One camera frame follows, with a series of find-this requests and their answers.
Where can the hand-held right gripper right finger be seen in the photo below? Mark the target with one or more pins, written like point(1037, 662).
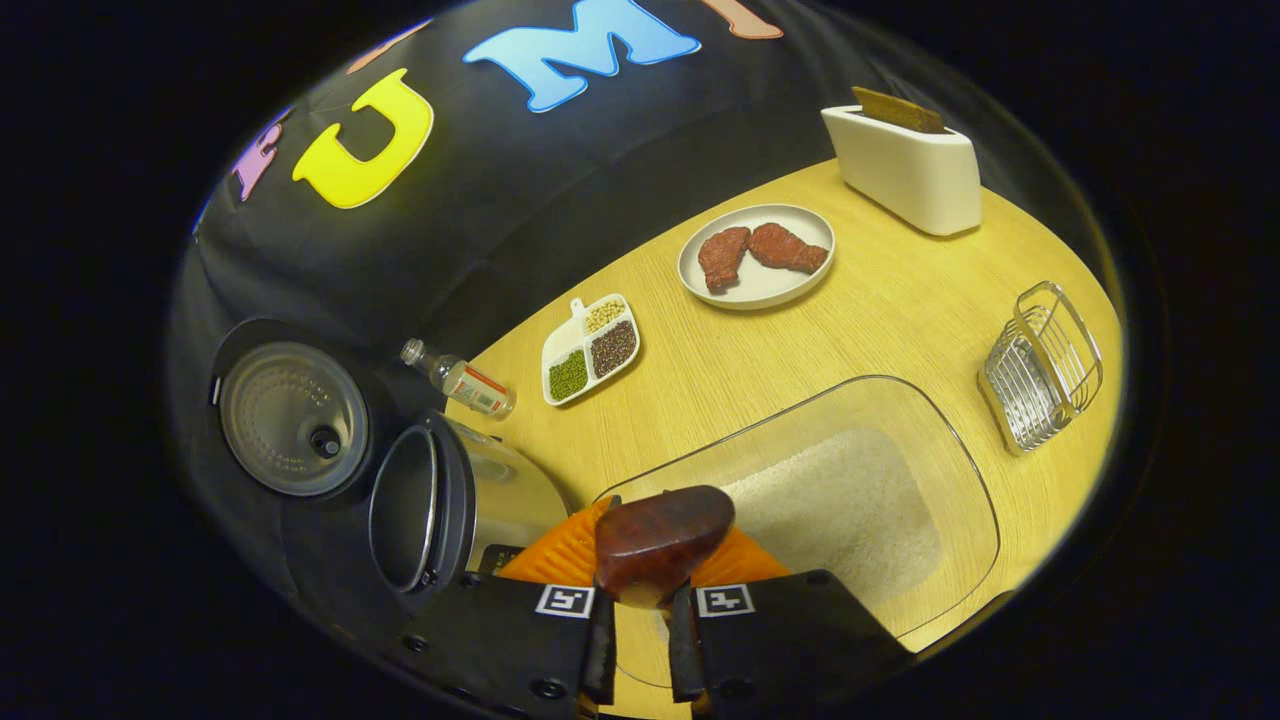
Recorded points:
point(683, 650)

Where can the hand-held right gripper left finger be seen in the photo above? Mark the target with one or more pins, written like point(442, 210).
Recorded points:
point(600, 650)

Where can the brown wooden spoon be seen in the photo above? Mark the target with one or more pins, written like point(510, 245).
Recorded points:
point(660, 540)

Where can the white uncooked rice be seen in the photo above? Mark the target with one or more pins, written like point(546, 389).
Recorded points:
point(850, 510)

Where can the grey rice cooker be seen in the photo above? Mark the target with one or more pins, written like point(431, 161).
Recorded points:
point(290, 420)

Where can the green mung beans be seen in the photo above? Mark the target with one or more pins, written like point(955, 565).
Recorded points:
point(568, 375)

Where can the small glass bottle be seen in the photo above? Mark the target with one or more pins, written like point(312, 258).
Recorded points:
point(470, 385)

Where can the dark red beans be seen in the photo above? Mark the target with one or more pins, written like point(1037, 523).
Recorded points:
point(613, 348)

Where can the white divided dish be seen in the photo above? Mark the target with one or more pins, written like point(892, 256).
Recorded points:
point(577, 322)

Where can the yellow soybeans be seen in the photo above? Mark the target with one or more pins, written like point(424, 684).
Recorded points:
point(604, 315)

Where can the round white plate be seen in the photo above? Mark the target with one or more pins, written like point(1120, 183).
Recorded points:
point(760, 285)

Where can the red meat piece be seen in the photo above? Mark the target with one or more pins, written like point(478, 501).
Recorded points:
point(790, 250)
point(722, 258)

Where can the white toaster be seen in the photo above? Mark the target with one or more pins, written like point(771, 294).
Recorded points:
point(910, 175)

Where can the brown bread slice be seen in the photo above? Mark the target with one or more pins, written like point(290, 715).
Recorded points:
point(900, 110)

